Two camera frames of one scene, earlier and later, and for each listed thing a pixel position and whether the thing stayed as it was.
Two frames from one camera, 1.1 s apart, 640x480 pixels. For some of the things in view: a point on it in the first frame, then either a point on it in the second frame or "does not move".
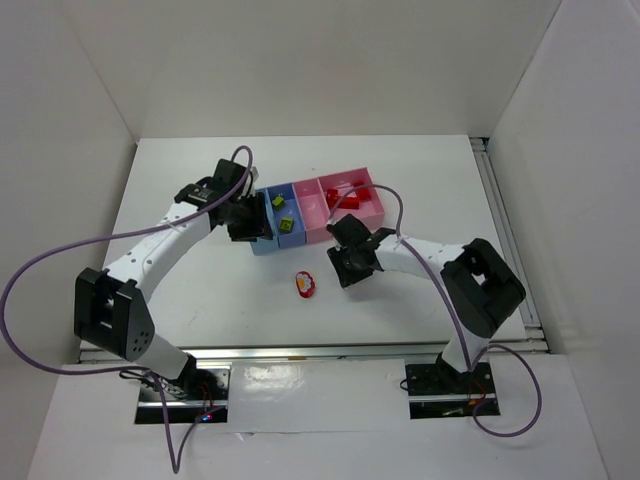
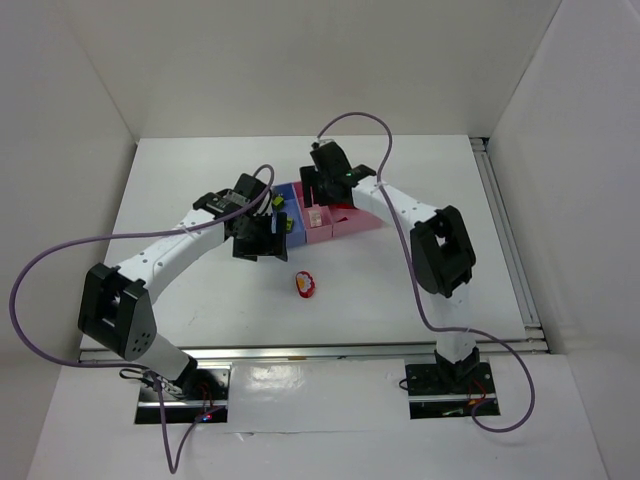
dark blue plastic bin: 291,209 does not move
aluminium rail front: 378,354 does not move
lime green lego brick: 278,203 does not move
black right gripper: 345,265 -> 326,190
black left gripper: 251,218 -> 261,245
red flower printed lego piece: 305,284 does not move
